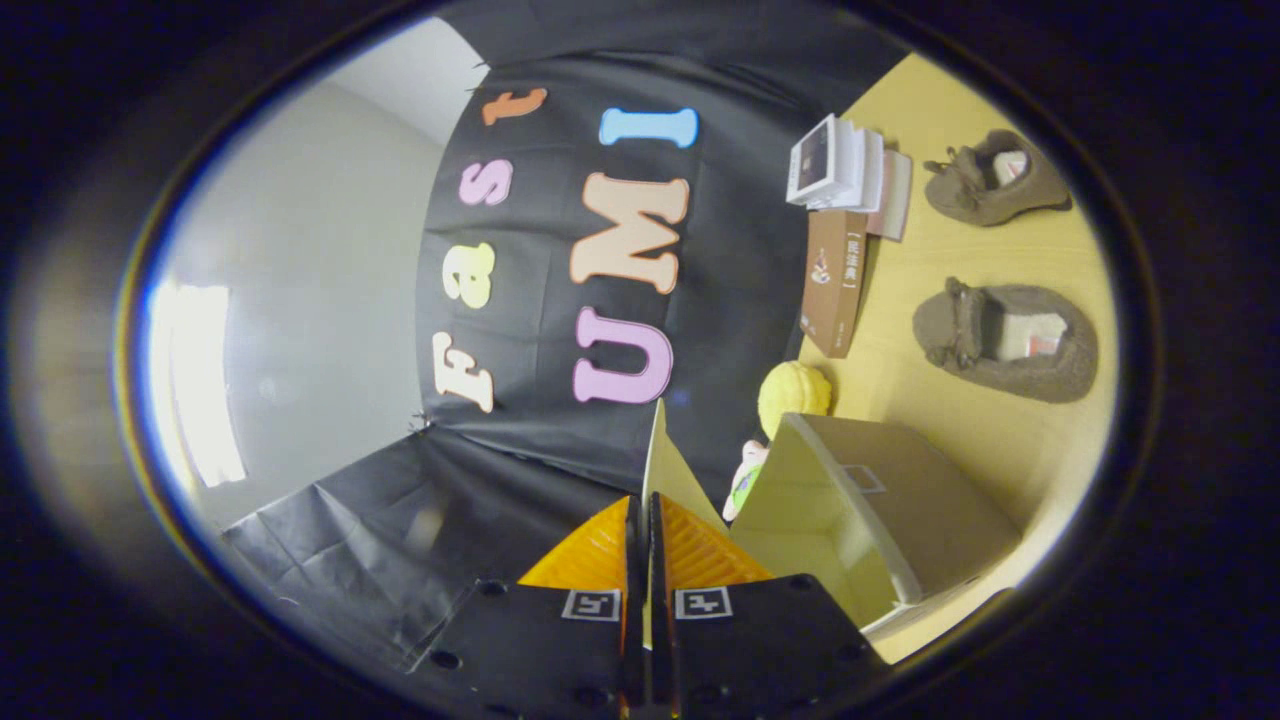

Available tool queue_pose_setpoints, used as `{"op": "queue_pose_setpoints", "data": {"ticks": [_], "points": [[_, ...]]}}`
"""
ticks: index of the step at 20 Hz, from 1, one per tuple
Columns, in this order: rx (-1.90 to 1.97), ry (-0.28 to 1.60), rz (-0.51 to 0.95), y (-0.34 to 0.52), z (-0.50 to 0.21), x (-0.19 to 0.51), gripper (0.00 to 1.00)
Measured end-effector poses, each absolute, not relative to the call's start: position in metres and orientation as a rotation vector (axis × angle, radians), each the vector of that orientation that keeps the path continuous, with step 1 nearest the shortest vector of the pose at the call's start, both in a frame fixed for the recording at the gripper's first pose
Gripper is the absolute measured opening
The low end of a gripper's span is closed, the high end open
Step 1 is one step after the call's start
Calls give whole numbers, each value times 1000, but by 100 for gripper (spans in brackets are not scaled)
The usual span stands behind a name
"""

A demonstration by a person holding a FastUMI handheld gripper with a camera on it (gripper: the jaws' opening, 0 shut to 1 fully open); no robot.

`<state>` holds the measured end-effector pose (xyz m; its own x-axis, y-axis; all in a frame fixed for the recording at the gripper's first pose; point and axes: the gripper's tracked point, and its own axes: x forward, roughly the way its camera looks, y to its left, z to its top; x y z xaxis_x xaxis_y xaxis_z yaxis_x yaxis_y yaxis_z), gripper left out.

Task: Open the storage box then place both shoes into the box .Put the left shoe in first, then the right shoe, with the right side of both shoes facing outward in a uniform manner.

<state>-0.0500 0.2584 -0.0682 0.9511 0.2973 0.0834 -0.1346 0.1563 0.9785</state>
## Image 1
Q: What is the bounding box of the pink and green plush toy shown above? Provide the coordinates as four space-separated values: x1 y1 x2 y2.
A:
722 438 771 523

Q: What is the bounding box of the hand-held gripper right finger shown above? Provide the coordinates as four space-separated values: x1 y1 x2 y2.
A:
648 492 891 720

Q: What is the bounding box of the beige fabric storage box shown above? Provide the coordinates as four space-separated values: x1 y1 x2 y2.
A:
640 398 1023 641

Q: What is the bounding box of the pink book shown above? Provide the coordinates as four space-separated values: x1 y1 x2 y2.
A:
868 150 913 243

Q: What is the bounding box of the yellow plush toy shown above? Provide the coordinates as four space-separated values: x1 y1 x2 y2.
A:
757 361 833 441

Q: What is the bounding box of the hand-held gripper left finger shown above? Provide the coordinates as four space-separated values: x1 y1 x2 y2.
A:
405 495 643 720

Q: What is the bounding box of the plain white book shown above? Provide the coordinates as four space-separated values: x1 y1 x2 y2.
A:
830 122 886 213

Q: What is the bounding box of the brown fuzzy shoe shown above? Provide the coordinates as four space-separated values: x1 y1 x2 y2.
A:
922 129 1073 227
912 277 1099 404

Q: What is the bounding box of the white book with dark cover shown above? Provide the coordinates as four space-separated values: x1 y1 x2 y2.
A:
785 113 841 207

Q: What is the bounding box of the brown book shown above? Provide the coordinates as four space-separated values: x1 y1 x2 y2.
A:
799 208 869 359

